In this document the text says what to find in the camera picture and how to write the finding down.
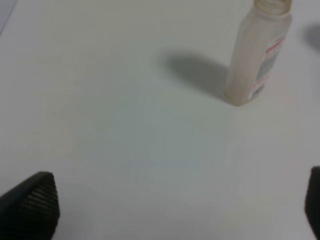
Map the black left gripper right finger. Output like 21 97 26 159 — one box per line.
304 166 320 240

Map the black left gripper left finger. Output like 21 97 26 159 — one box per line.
0 171 60 240

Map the clear plastic drink bottle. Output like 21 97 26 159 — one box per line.
224 0 292 106

